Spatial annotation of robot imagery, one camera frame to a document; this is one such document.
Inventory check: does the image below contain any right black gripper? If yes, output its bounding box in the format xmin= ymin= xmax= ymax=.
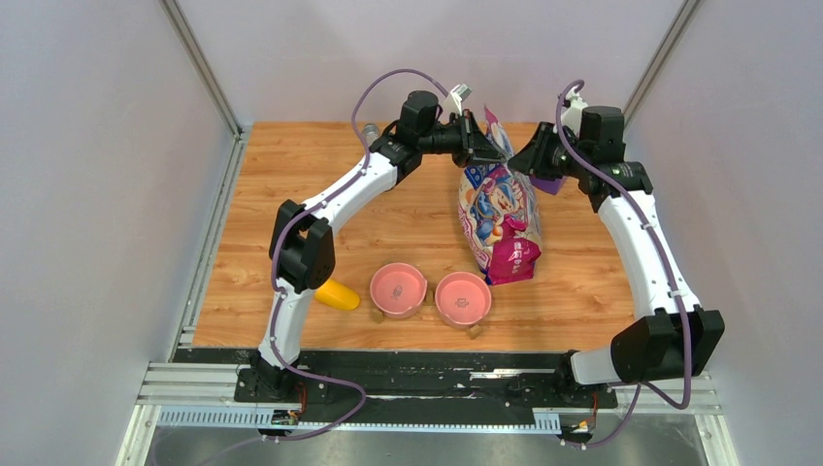
xmin=509 ymin=121 xmax=590 ymax=182

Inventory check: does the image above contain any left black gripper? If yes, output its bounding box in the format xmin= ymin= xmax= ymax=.
xmin=417 ymin=110 xmax=506 ymax=168

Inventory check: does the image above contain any pink blue pet food bag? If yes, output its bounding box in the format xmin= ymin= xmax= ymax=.
xmin=456 ymin=106 xmax=543 ymax=286

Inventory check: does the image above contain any yellow plastic scoop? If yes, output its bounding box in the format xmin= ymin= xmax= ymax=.
xmin=314 ymin=279 xmax=361 ymax=312

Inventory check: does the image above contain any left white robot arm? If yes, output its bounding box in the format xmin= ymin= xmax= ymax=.
xmin=250 ymin=90 xmax=508 ymax=401

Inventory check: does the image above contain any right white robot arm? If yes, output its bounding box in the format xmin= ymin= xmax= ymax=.
xmin=509 ymin=99 xmax=725 ymax=406

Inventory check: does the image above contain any right pink pet bowl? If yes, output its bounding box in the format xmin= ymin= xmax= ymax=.
xmin=434 ymin=272 xmax=492 ymax=340

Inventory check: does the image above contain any pink pet bowl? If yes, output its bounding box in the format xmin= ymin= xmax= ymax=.
xmin=369 ymin=262 xmax=428 ymax=319
xmin=434 ymin=272 xmax=492 ymax=340

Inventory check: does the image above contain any left pink pet bowl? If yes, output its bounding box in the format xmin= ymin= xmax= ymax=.
xmin=369 ymin=262 xmax=428 ymax=319

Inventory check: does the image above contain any purple box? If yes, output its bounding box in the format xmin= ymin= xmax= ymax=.
xmin=530 ymin=177 xmax=566 ymax=195

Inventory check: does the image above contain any grey metal cylinder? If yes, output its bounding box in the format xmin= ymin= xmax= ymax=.
xmin=362 ymin=122 xmax=380 ymax=148

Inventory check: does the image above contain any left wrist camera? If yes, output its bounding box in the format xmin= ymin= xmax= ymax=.
xmin=441 ymin=83 xmax=472 ymax=119

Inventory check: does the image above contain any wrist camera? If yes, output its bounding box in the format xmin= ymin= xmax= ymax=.
xmin=560 ymin=90 xmax=588 ymax=136
xmin=441 ymin=83 xmax=472 ymax=119

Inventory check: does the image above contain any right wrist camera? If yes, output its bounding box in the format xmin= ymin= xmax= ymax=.
xmin=560 ymin=90 xmax=588 ymax=136

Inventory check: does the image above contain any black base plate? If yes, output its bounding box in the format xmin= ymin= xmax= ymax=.
xmin=172 ymin=348 xmax=617 ymax=425

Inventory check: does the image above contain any aluminium rail frame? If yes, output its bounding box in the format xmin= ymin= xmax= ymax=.
xmin=118 ymin=363 xmax=739 ymax=465

